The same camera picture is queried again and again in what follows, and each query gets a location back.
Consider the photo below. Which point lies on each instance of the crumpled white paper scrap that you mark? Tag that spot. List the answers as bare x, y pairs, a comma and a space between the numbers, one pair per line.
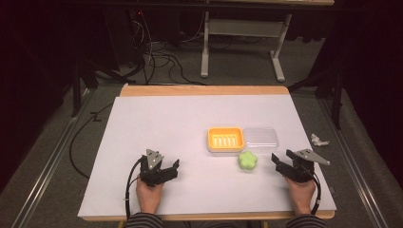
318, 140

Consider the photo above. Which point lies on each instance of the black metal stand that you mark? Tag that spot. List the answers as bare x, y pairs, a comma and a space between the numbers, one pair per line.
77, 88
336, 95

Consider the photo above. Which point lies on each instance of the metal floor rail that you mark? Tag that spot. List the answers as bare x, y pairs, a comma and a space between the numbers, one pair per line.
351, 158
47, 164

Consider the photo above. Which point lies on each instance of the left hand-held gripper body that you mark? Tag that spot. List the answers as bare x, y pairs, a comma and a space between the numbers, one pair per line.
151, 172

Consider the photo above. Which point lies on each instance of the clear plastic soap dish lid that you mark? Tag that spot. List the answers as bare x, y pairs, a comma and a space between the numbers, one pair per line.
261, 138

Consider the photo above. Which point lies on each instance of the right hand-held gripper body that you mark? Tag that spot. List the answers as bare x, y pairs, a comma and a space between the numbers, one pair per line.
303, 167

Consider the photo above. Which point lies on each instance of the green flower-shaped soap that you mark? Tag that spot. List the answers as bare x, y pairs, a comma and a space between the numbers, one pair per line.
247, 160

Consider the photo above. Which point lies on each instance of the white table cover sheet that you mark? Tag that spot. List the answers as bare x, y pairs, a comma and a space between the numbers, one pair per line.
177, 133

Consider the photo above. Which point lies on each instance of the person's left hand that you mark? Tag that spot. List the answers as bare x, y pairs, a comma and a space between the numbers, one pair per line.
149, 198

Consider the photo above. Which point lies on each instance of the yellow soap dish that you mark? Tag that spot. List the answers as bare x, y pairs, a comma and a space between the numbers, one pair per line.
225, 140

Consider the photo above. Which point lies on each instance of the person's right hand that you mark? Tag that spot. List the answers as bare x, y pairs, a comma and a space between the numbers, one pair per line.
300, 196

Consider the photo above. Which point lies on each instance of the white metal desk frame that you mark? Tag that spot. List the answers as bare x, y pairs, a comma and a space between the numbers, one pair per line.
245, 28

